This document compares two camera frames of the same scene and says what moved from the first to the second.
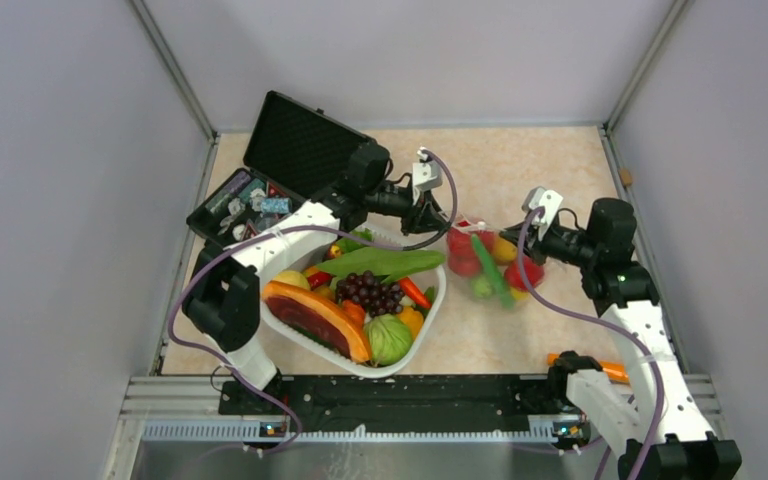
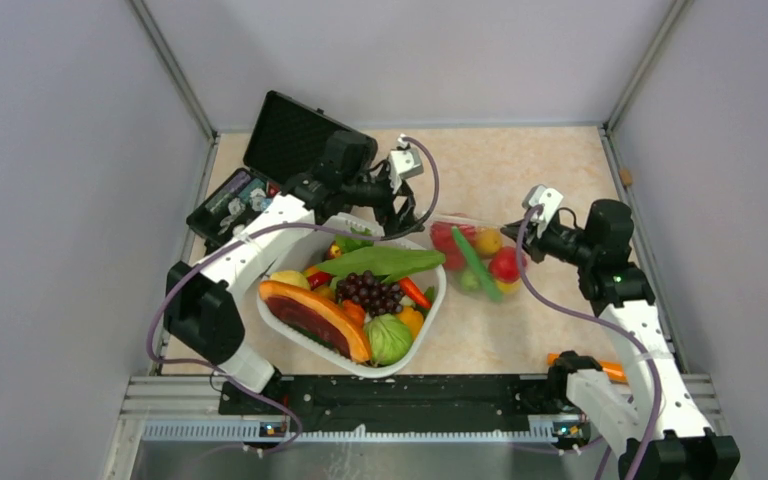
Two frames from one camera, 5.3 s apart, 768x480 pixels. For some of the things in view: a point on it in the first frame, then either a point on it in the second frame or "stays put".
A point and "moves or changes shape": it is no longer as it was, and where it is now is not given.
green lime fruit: [482, 288] -> [469, 281]
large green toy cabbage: [390, 339] stays put
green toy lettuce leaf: [353, 255] stays put
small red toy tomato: [514, 277] -> [503, 264]
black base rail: [400, 403] stays put
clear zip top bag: [489, 266] moves or changes shape
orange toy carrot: [614, 369] stays put
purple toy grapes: [366, 290] stays put
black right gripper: [537, 240] stays put
